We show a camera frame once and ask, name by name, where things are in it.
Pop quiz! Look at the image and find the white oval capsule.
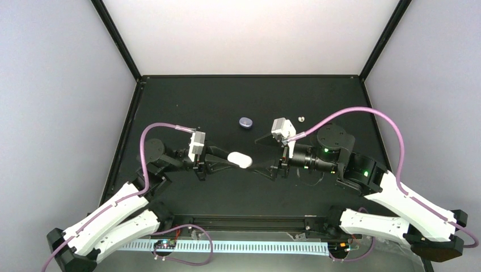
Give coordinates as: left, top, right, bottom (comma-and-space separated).
227, 152, 253, 169

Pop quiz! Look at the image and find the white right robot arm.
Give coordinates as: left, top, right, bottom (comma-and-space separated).
256, 118, 467, 262

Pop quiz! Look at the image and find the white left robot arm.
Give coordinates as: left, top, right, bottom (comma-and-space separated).
47, 138, 252, 271

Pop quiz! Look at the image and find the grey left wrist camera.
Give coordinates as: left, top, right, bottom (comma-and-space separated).
188, 131, 205, 162

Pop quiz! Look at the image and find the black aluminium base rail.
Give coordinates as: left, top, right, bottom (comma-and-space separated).
161, 214, 362, 243

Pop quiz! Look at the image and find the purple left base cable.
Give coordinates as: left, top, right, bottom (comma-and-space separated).
152, 224, 214, 267

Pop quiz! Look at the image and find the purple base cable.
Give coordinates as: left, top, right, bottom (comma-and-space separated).
152, 224, 214, 267
328, 208, 377, 263

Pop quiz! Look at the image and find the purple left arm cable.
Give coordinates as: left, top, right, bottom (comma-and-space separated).
40, 123, 196, 272

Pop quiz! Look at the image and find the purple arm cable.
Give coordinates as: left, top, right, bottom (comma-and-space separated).
285, 107, 480, 249
40, 123, 196, 272

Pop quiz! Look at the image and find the light blue slotted cable duct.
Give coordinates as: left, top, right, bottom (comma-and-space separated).
116, 240, 330, 257

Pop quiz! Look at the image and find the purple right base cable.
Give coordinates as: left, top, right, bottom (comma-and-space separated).
328, 208, 377, 263

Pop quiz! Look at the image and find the black frame post left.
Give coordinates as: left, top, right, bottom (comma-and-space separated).
91, 0, 142, 82

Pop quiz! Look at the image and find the black frame post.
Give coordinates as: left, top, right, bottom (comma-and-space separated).
91, 0, 142, 82
359, 0, 412, 83

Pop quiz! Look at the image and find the black frame post right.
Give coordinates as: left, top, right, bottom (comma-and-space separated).
359, 0, 412, 83

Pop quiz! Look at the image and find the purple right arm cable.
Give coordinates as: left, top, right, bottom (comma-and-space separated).
285, 107, 480, 249

